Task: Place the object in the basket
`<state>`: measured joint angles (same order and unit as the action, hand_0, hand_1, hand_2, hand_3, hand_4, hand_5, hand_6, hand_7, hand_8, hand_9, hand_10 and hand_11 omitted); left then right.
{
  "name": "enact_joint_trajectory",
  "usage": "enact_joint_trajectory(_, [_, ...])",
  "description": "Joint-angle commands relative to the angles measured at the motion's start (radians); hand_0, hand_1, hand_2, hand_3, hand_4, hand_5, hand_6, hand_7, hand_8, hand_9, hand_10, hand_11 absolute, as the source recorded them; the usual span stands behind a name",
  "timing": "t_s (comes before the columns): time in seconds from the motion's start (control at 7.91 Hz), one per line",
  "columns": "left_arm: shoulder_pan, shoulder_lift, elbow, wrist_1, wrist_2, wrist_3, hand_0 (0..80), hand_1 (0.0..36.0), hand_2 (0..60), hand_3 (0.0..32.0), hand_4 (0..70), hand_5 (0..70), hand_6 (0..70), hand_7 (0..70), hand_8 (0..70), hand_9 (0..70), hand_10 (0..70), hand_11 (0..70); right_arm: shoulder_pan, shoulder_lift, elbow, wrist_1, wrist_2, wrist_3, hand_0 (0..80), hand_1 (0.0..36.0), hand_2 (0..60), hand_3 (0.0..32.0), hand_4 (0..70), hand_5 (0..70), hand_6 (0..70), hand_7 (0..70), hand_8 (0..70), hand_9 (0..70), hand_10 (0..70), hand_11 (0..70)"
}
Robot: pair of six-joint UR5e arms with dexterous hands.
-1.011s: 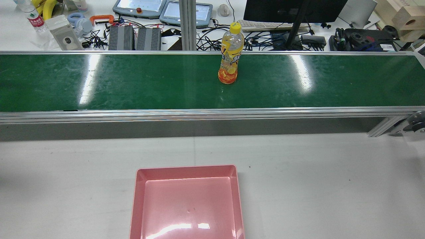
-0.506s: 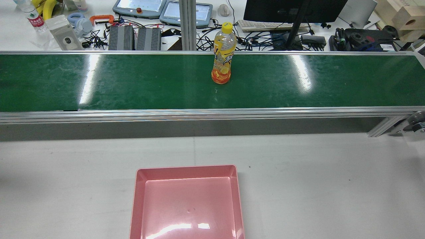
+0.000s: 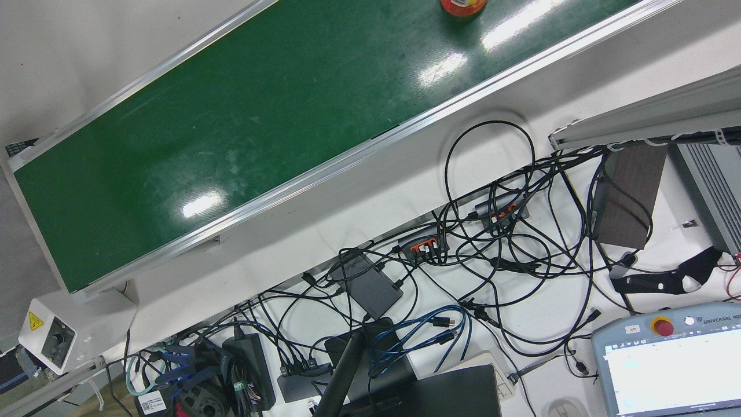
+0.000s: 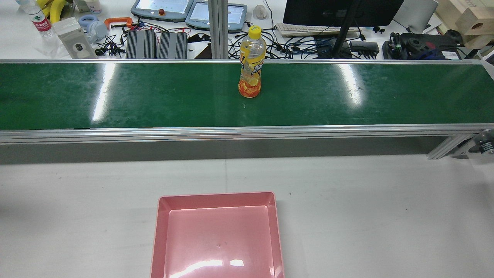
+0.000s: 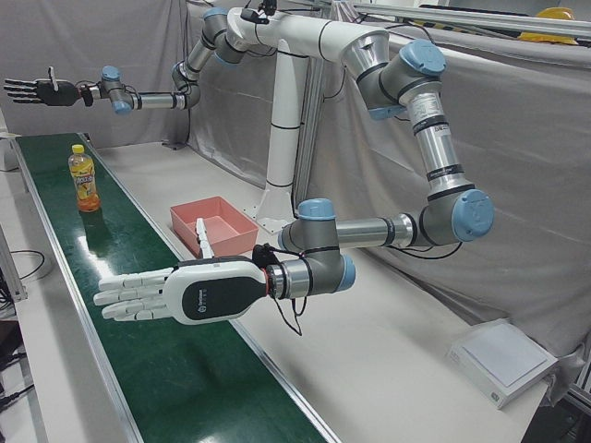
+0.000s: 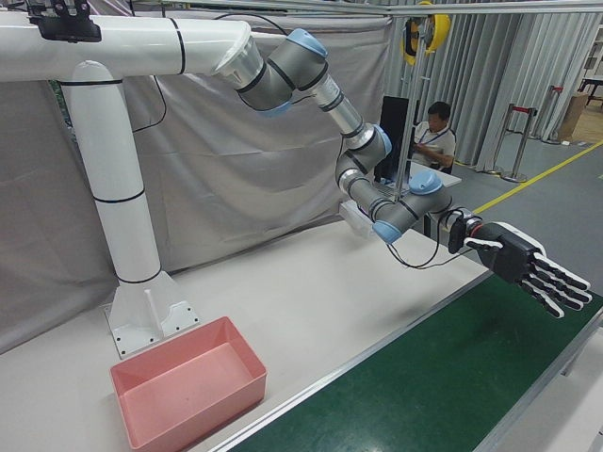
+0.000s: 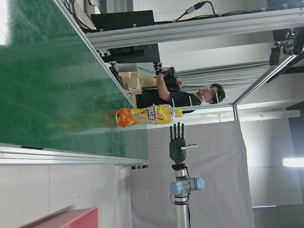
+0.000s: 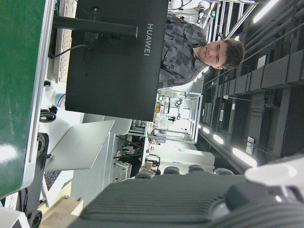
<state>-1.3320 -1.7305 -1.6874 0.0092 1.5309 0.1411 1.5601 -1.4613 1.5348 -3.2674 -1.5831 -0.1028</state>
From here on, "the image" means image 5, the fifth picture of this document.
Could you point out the white flat box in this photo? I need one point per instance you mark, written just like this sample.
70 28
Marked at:
501 362

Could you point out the grey cloth curtain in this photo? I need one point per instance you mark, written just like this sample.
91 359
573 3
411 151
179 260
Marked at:
517 138

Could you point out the pink plastic basket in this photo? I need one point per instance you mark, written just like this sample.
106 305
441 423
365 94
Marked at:
233 219

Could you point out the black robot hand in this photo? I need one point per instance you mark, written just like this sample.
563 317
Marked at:
55 92

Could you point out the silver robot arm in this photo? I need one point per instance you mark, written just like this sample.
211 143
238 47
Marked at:
438 152
157 100

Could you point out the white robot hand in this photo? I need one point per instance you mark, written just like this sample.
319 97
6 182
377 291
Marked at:
212 290

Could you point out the aluminium support column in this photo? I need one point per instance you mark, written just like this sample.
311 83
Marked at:
310 138

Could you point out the orange juice bottle yellow cap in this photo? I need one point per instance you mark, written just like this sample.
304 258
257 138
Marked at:
85 184

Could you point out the white conveyor end box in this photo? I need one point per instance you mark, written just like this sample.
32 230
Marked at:
7 152

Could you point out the aluminium overhead beam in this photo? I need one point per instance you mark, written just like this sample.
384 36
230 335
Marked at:
461 18

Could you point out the green conveyor belt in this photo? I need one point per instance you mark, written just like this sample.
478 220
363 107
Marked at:
138 346
258 355

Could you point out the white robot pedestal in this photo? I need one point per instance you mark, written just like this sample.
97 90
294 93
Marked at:
282 138

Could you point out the black head camera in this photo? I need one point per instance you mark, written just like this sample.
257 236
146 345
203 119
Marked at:
255 15

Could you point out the aluminium table frame corner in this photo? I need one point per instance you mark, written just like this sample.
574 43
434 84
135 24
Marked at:
579 406

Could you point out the yellow hard hat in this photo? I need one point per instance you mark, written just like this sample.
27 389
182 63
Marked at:
549 38
556 13

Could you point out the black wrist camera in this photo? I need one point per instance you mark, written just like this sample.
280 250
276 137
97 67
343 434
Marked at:
86 94
262 255

